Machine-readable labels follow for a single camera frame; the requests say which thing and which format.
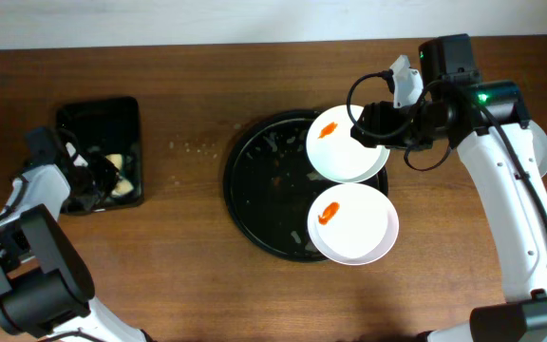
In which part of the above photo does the yellow sponge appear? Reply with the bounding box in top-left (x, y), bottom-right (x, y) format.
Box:
top-left (105, 154), bottom-right (134, 198)

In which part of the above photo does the pinkish white plate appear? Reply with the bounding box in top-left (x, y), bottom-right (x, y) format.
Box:
top-left (307, 183), bottom-right (399, 266)

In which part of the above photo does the light blue-grey plate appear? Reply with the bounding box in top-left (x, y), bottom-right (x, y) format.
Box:
top-left (529, 121), bottom-right (547, 177)

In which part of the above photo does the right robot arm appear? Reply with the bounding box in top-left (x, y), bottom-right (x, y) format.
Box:
top-left (350, 34), bottom-right (547, 341)

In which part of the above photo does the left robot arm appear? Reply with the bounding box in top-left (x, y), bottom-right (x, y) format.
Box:
top-left (0, 127), bottom-right (152, 342)

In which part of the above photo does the black rectangular tray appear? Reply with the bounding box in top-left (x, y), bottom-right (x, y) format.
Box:
top-left (55, 96), bottom-right (144, 216)

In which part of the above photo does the round black tray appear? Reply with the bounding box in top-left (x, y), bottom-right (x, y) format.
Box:
top-left (223, 109), bottom-right (387, 262)

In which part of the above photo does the white plate top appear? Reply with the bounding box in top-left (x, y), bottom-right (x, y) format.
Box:
top-left (306, 104), bottom-right (390, 183)

